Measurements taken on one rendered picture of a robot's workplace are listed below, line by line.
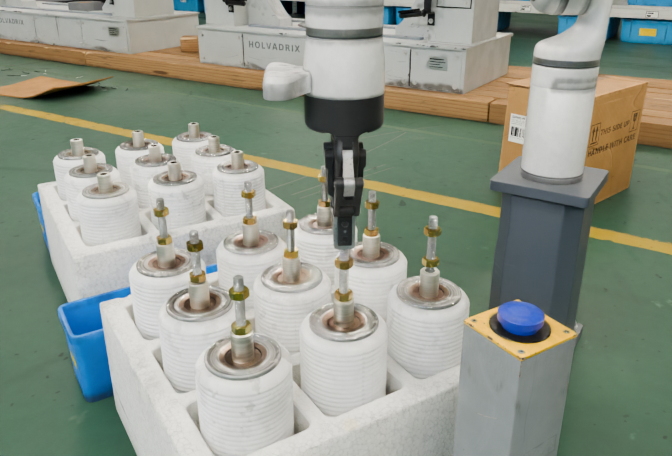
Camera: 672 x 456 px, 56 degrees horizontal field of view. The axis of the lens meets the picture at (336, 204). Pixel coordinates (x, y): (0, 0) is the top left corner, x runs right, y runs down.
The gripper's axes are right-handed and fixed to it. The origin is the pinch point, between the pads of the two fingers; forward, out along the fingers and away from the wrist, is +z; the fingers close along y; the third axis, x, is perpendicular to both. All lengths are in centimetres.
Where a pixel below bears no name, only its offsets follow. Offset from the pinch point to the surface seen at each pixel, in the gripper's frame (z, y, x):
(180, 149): 12, 71, 28
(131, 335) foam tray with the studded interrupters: 17.9, 10.3, 25.6
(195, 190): 12, 46, 22
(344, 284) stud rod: 6.1, -0.3, 0.0
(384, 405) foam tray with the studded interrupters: 18.1, -4.9, -3.9
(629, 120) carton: 15, 99, -83
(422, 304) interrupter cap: 10.7, 2.9, -9.1
